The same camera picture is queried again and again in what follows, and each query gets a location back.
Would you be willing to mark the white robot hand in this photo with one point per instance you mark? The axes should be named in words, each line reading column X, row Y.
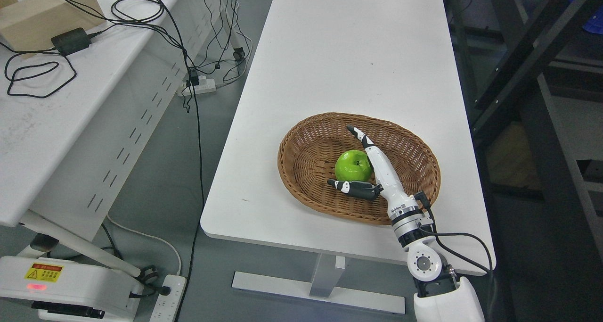
column 389, row 185

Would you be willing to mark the green apple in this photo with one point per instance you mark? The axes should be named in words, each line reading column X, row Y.
column 353, row 165

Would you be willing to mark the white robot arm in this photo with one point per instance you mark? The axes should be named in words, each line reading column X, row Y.
column 441, row 294

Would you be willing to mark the white robot base unit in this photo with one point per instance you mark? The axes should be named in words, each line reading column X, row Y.
column 67, row 291

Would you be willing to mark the black metal shelf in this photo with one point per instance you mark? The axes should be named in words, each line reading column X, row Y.
column 531, row 76

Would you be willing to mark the brown wicker basket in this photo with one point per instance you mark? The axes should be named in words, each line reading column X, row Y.
column 320, row 148

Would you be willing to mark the white standing desk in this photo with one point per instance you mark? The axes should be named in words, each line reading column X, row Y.
column 386, row 59

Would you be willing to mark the white far power strip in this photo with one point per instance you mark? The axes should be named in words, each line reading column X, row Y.
column 204, row 86

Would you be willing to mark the white floor power strip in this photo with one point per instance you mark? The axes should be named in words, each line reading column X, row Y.
column 166, row 306

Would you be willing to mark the white left side table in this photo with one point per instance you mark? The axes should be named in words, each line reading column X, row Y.
column 65, row 158

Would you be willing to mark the black power adapter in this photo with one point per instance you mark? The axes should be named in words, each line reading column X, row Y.
column 72, row 41

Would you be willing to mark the wooden block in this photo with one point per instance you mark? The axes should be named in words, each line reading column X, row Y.
column 29, row 25

